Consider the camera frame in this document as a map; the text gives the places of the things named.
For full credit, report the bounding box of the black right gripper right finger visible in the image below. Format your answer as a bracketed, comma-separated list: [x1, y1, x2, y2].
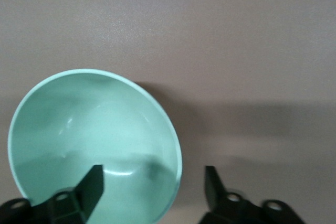
[199, 165, 306, 224]

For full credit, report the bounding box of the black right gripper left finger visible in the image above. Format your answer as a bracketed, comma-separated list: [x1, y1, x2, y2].
[0, 165, 106, 224]

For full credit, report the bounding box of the light green bowl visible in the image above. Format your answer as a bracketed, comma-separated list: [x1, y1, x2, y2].
[7, 68, 183, 224]

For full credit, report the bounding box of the brown table cover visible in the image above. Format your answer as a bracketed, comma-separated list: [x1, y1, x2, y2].
[0, 0, 336, 224]

